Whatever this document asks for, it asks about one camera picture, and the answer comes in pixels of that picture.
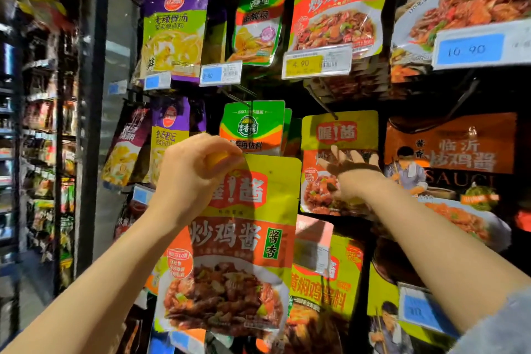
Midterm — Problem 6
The person's left forearm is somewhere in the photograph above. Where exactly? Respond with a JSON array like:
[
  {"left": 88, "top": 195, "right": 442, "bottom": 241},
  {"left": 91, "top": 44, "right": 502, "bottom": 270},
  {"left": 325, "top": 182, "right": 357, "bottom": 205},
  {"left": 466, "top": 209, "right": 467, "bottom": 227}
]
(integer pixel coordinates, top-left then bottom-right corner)
[{"left": 0, "top": 208, "right": 196, "bottom": 354}]

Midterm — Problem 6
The yellow-green sauce packet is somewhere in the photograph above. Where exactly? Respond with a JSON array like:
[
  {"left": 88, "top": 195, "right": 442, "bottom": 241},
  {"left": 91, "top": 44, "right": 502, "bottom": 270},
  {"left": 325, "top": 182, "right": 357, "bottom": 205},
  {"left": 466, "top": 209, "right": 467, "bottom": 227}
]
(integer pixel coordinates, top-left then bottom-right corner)
[{"left": 154, "top": 153, "right": 303, "bottom": 340}]

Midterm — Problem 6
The stack of small green packets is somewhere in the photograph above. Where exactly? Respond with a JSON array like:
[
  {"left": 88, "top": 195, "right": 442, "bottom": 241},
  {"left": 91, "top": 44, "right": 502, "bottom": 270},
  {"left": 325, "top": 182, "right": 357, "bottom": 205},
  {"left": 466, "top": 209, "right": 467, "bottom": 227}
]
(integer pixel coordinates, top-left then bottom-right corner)
[{"left": 226, "top": 0, "right": 288, "bottom": 67}]

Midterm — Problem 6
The black display shelf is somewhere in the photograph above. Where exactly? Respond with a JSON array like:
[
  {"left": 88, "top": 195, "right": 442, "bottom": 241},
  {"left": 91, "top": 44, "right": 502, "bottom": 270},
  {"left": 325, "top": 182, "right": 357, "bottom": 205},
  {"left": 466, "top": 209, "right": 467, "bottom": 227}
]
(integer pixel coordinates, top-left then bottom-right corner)
[{"left": 95, "top": 0, "right": 531, "bottom": 354}]

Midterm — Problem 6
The person's right forearm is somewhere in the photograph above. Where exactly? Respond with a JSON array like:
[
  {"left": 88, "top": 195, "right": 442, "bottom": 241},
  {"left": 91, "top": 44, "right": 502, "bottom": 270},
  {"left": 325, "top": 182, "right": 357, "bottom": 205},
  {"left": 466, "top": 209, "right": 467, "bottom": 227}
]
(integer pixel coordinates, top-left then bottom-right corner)
[{"left": 365, "top": 181, "right": 531, "bottom": 334}]

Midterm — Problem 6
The stack of lime orange packets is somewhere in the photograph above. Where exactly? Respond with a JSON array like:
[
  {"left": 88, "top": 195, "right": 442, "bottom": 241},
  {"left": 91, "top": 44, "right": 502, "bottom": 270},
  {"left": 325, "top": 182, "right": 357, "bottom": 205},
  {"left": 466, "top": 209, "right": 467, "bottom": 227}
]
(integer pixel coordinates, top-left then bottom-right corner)
[{"left": 286, "top": 233, "right": 366, "bottom": 354}]

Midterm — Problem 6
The person's left hand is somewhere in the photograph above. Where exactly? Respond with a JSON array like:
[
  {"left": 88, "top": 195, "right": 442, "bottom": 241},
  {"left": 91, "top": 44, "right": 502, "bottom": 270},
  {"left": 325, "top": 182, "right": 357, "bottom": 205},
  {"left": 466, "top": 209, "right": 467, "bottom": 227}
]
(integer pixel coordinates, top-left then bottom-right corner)
[{"left": 147, "top": 133, "right": 246, "bottom": 230}]

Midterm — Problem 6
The stack of green orange packets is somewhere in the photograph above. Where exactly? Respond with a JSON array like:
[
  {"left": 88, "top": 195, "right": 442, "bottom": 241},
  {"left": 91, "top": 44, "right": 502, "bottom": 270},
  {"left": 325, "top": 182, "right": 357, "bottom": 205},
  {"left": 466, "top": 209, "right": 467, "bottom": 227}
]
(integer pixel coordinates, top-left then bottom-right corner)
[{"left": 218, "top": 100, "right": 293, "bottom": 158}]

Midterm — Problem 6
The stack of green chef packets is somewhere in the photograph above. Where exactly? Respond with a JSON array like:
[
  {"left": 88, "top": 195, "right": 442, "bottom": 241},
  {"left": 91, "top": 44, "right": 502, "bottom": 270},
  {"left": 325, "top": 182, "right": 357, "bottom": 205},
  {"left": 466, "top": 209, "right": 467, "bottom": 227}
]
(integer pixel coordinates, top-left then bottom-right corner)
[{"left": 389, "top": 0, "right": 531, "bottom": 85}]

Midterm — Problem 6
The person's right hand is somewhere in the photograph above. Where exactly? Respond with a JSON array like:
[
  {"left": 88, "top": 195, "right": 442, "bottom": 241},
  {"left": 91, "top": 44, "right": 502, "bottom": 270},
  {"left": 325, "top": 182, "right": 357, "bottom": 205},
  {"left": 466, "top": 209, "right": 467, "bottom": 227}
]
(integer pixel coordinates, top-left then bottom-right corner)
[{"left": 317, "top": 144, "right": 389, "bottom": 203}]

